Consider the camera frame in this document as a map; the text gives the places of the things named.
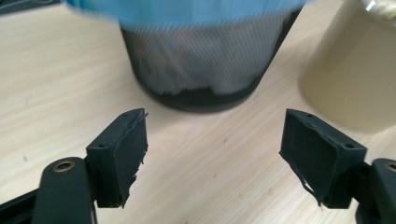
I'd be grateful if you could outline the dark flat object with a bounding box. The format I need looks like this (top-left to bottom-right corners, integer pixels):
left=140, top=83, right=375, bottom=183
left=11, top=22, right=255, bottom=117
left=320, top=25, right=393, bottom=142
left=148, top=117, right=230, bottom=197
left=0, top=0, right=62, bottom=16

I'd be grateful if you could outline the blue bin liner bag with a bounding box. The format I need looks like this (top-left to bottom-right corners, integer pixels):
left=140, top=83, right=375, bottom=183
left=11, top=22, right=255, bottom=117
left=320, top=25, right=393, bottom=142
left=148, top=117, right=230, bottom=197
left=64, top=0, right=313, bottom=33

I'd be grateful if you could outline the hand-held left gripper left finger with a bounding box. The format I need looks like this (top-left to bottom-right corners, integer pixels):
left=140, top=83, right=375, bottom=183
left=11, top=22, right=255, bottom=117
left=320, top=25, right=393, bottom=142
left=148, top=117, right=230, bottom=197
left=84, top=107, right=149, bottom=209

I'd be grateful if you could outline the black mesh waste bin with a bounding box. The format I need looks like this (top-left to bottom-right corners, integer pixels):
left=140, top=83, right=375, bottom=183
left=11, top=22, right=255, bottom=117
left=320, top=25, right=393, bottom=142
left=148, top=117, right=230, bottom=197
left=119, top=7, right=304, bottom=114

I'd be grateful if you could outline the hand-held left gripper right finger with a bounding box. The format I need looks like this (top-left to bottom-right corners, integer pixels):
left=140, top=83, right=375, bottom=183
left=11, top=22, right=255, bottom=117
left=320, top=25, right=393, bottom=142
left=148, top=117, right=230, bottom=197
left=278, top=108, right=368, bottom=210

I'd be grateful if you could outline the beige plastic container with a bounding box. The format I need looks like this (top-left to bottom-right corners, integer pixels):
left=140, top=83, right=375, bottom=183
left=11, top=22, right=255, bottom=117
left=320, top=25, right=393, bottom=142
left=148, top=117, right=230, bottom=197
left=298, top=0, right=396, bottom=133

